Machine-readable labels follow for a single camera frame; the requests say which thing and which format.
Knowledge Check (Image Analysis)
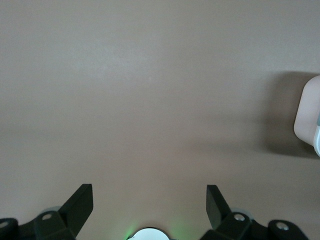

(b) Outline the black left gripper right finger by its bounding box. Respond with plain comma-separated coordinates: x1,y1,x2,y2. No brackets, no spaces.
199,184,308,240

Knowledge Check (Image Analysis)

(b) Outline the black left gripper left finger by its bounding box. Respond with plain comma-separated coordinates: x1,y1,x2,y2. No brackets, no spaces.
0,183,94,240

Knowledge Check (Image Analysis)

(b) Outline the pink plastic storage box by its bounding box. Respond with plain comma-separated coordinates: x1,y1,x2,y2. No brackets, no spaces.
293,74,320,148

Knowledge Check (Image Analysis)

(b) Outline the brown table mat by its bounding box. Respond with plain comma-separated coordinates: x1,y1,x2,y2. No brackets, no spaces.
0,0,320,240

